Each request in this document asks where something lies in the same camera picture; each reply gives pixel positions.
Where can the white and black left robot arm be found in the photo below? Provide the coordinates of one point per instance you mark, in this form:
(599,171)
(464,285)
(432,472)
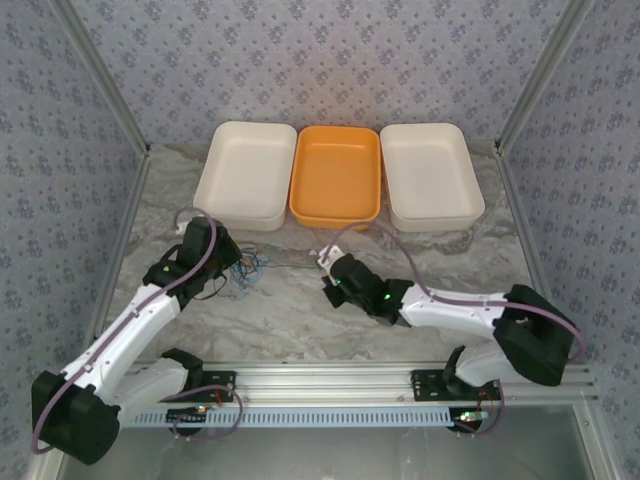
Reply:
(125,325)

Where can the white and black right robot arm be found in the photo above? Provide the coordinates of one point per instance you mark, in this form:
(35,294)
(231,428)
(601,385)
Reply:
(450,307)

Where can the white plastic tray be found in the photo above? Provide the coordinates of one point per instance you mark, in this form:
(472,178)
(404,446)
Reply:
(240,175)
(430,175)

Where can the orange plastic tray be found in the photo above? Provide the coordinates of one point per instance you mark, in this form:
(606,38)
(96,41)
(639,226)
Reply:
(332,175)

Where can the small circuit board with LED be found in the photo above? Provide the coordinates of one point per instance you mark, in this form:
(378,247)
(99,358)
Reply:
(187,417)
(470,416)

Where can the grey metal base panel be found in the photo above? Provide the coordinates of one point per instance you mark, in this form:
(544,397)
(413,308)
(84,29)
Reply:
(325,455)

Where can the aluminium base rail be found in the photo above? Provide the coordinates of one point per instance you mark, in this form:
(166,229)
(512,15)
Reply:
(325,382)

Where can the aluminium frame post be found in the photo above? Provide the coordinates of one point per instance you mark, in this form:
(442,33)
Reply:
(542,75)
(106,75)

